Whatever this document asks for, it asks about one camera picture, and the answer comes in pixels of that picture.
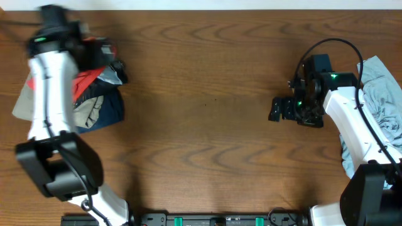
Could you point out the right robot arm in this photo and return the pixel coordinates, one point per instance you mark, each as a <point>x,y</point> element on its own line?
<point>373,194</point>

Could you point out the light blue t-shirt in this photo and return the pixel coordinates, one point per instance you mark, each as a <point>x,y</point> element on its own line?
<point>382,95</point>

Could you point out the beige folded garment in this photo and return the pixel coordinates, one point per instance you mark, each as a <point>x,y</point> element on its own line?
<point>85,115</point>

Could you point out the navy blue folded garment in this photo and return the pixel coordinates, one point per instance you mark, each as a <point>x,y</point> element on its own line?
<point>111,112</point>

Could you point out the black orange patterned shirt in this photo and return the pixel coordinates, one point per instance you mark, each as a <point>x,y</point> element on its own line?
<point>98,82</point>

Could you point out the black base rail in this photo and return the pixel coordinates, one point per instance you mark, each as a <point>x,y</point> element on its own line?
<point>275,217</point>

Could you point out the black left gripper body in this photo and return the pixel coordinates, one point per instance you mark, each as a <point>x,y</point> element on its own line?
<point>98,54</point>

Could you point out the red soccer t-shirt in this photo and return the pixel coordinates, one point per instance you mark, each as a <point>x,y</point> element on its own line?
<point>101,80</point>

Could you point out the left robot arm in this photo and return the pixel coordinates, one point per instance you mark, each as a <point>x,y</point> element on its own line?
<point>57,160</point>

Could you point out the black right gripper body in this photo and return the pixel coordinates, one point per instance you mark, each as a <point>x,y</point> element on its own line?
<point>304,112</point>

